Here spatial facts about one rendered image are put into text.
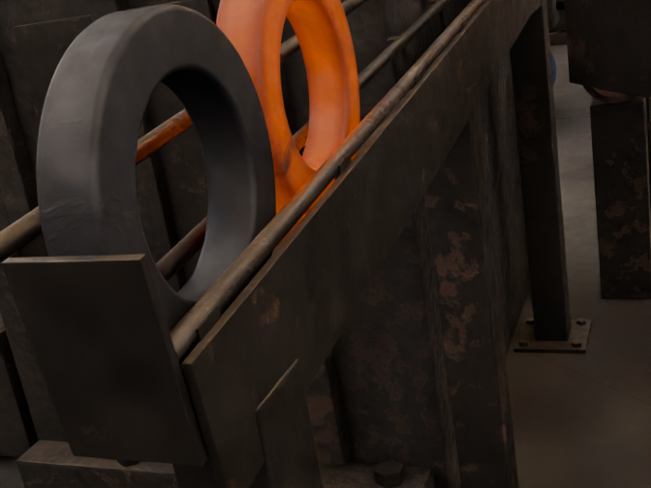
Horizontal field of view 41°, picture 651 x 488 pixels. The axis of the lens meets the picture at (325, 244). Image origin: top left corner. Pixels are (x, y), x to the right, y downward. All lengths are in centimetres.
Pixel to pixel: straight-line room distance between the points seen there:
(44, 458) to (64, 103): 114
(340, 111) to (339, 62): 4
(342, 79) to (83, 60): 31
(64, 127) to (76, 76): 3
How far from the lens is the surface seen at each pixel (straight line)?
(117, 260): 38
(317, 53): 68
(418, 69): 79
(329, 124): 68
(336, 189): 56
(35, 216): 45
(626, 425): 146
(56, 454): 151
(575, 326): 176
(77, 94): 40
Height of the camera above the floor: 76
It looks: 18 degrees down
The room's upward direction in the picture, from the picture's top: 9 degrees counter-clockwise
